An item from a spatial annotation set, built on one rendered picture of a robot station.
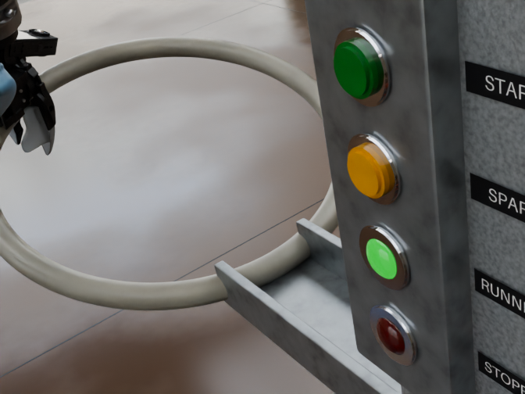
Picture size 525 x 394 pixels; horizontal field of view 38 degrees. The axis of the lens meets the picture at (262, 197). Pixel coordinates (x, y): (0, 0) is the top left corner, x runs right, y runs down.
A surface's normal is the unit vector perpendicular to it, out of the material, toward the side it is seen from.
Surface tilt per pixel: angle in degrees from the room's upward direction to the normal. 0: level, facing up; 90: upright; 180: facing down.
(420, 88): 90
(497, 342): 90
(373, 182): 90
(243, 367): 0
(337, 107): 90
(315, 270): 2
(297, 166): 0
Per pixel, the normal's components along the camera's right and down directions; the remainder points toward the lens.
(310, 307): -0.19, -0.86
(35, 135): 0.89, 0.19
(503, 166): -0.82, 0.40
